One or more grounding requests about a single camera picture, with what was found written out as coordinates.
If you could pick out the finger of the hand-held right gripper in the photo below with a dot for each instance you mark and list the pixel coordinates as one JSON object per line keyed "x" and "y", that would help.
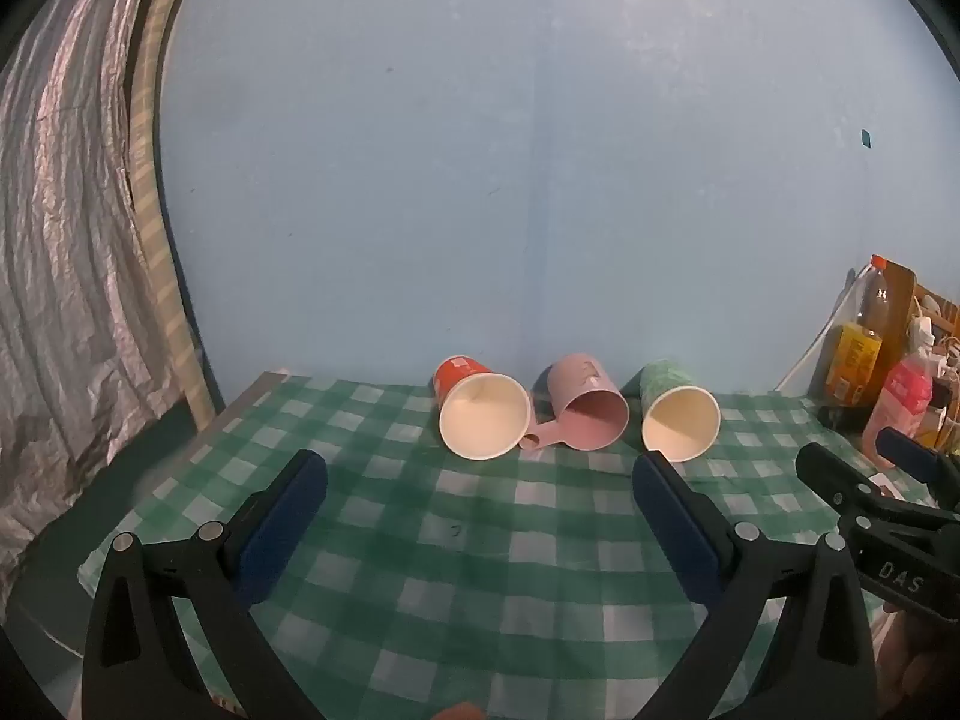
{"x": 834, "y": 474}
{"x": 906, "y": 453}

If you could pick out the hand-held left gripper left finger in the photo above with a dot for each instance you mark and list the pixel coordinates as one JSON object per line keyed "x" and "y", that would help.
{"x": 276, "y": 534}

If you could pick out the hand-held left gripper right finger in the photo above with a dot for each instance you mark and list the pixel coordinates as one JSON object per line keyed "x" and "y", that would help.
{"x": 676, "y": 529}

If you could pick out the green paper cup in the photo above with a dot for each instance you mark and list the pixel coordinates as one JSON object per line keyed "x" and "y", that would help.
{"x": 679, "y": 420}

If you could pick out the pink plastic mug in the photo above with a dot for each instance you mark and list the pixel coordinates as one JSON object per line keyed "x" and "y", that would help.
{"x": 586, "y": 412}

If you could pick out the red paper cup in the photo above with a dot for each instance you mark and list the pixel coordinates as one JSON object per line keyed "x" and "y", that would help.
{"x": 484, "y": 417}

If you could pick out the pink plastic bottle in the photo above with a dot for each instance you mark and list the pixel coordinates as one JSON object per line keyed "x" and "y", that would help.
{"x": 900, "y": 401}

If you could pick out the amber bottle with orange cap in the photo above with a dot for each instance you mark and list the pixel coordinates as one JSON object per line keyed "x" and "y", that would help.
{"x": 855, "y": 345}

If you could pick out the white power plugs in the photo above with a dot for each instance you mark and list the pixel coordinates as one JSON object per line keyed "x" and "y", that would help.
{"x": 934, "y": 334}

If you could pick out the brown wooden board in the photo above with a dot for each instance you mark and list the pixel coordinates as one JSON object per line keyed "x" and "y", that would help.
{"x": 901, "y": 315}

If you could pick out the green checked tablecloth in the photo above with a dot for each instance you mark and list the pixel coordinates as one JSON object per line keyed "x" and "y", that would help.
{"x": 480, "y": 585}

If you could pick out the silver foil curtain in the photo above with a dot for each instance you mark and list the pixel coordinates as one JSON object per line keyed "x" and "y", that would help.
{"x": 60, "y": 255}

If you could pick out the green striped fabric band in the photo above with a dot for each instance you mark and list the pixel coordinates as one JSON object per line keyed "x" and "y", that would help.
{"x": 147, "y": 165}

